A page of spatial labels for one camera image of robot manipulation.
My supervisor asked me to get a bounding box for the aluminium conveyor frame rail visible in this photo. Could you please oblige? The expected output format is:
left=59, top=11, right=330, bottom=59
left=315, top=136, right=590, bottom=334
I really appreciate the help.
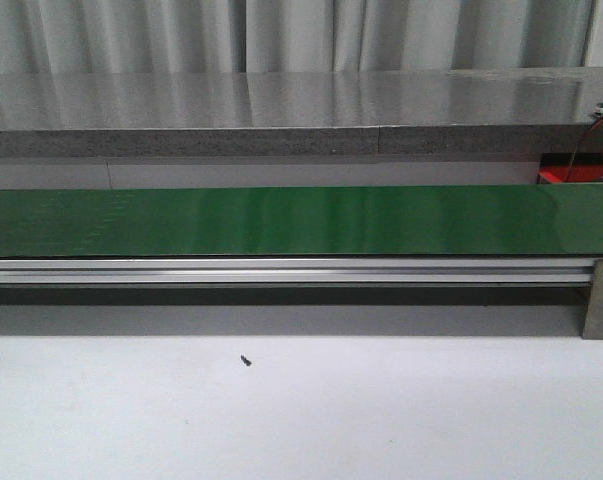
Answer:
left=0, top=257, right=596, bottom=285

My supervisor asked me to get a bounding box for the green conveyor belt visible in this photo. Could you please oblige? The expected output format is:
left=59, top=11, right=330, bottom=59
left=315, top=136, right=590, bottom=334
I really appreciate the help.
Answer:
left=0, top=183, right=603, bottom=258

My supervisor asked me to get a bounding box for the grey stone shelf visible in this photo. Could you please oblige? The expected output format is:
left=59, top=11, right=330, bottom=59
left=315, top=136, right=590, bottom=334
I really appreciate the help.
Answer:
left=0, top=67, right=603, bottom=157

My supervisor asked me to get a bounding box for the grey pleated curtain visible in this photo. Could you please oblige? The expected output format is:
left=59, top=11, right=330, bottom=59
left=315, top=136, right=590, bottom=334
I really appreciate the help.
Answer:
left=0, top=1, right=595, bottom=74

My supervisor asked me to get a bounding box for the red plastic bin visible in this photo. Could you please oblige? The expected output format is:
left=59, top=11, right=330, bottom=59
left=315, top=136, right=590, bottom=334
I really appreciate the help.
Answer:
left=537, top=153, right=603, bottom=184

